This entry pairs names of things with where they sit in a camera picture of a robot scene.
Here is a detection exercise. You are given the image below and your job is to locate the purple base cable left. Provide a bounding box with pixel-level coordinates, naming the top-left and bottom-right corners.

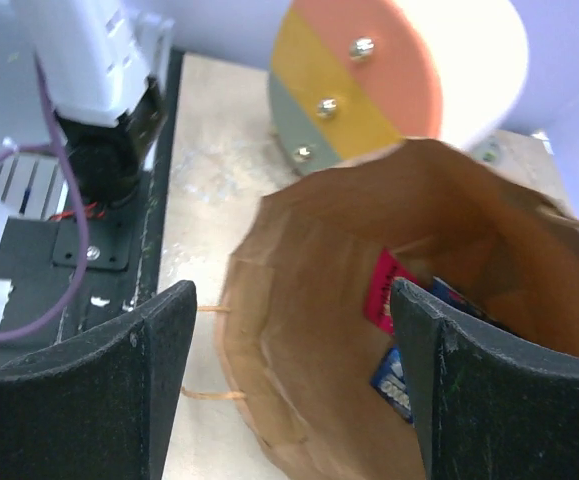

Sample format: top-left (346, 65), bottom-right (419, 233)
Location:
top-left (0, 54), bottom-right (91, 344)

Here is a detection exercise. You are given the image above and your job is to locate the aluminium table frame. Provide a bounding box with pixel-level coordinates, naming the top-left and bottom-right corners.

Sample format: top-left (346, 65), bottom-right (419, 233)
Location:
top-left (0, 153), bottom-right (68, 220)

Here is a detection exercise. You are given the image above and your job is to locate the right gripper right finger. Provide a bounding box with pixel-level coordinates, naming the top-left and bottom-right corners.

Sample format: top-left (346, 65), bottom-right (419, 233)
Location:
top-left (391, 279), bottom-right (579, 479)

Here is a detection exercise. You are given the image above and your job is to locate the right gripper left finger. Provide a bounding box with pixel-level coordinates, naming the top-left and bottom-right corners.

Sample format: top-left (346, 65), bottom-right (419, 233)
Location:
top-left (0, 281), bottom-right (197, 479)

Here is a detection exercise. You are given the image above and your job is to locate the blue Kettle chips bag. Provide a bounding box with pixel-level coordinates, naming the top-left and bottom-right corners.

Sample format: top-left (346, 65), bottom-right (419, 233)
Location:
top-left (429, 277), bottom-right (496, 325)

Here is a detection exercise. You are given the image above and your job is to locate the white roll with orange end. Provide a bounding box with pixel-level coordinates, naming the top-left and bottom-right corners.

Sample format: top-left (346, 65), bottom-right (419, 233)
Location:
top-left (268, 1), bottom-right (529, 174)

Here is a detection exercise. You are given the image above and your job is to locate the brown paper bag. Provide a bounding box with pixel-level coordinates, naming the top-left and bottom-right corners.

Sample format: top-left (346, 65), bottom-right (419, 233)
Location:
top-left (215, 139), bottom-right (579, 479)

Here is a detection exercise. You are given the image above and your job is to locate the pink red snack packet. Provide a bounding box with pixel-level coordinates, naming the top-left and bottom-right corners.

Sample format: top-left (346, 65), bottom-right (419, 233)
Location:
top-left (363, 249), bottom-right (420, 335)

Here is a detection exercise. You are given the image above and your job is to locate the small blue snack bar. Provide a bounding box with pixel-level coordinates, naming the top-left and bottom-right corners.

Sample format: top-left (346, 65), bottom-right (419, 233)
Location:
top-left (370, 347), bottom-right (413, 424)

